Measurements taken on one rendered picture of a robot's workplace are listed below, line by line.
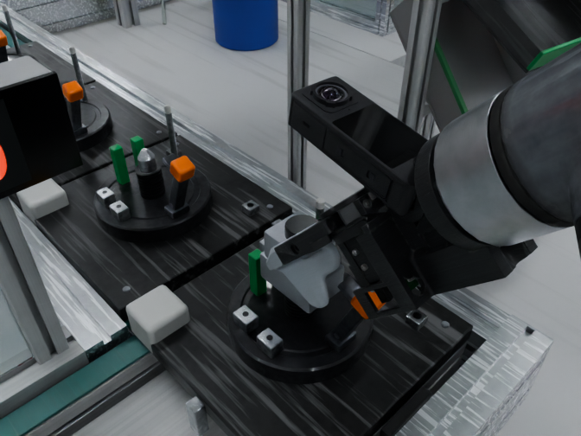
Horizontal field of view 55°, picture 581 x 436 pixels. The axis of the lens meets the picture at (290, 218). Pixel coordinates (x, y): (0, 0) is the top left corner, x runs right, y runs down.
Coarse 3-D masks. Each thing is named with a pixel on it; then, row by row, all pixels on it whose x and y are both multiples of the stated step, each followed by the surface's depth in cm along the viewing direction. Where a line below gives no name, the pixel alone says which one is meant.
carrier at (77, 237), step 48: (192, 144) 79; (48, 192) 67; (96, 192) 65; (144, 192) 65; (192, 192) 67; (240, 192) 70; (96, 240) 63; (144, 240) 63; (192, 240) 63; (240, 240) 64; (96, 288) 58; (144, 288) 58
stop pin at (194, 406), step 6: (186, 402) 48; (192, 402) 48; (198, 402) 48; (192, 408) 47; (198, 408) 47; (204, 408) 48; (192, 414) 48; (198, 414) 48; (204, 414) 48; (192, 420) 49; (198, 420) 48; (204, 420) 49; (192, 426) 50; (198, 426) 48; (204, 426) 49; (198, 432) 49; (204, 432) 50
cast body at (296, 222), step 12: (300, 216) 47; (276, 228) 47; (288, 228) 46; (300, 228) 46; (264, 240) 52; (276, 240) 46; (264, 252) 49; (264, 264) 49; (264, 276) 50; (276, 276) 49; (336, 276) 48; (288, 288) 48; (336, 288) 49; (300, 300) 48
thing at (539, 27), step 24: (480, 0) 49; (504, 0) 51; (528, 0) 52; (552, 0) 53; (576, 0) 54; (504, 24) 47; (528, 24) 50; (552, 24) 51; (576, 24) 52; (504, 48) 48; (528, 48) 46; (552, 48) 46; (528, 72) 47
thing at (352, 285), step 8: (344, 280) 45; (352, 280) 45; (344, 288) 45; (352, 288) 45; (352, 296) 44; (376, 296) 43; (352, 304) 44; (360, 304) 43; (376, 304) 43; (384, 304) 43; (352, 312) 45; (360, 312) 44; (344, 320) 47; (352, 320) 46; (360, 320) 45; (336, 328) 48; (344, 328) 47; (352, 328) 46; (336, 336) 48; (344, 336) 48
